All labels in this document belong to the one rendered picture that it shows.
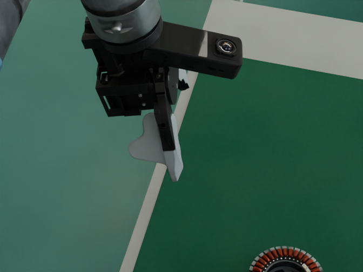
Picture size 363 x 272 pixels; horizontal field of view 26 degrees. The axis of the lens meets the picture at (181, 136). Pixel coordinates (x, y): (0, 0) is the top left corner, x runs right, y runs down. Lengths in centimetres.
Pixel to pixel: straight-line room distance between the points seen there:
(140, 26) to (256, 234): 51
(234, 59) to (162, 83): 8
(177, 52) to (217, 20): 69
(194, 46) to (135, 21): 9
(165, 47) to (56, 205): 137
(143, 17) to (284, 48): 71
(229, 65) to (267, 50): 62
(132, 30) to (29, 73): 170
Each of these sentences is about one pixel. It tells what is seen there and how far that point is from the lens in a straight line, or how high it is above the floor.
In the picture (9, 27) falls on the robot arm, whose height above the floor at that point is 129.
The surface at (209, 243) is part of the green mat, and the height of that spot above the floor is 75.
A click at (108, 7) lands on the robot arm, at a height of 127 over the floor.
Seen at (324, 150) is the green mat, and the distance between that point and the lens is 133.
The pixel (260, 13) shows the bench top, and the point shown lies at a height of 75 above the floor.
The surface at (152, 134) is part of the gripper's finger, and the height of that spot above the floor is 108.
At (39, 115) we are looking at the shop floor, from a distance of 237.
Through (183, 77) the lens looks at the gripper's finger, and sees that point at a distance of 98.
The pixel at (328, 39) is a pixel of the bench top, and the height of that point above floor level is 75.
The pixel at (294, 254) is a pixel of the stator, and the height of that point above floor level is 79.
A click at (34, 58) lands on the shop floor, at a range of 254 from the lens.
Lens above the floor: 179
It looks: 52 degrees down
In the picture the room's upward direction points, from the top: straight up
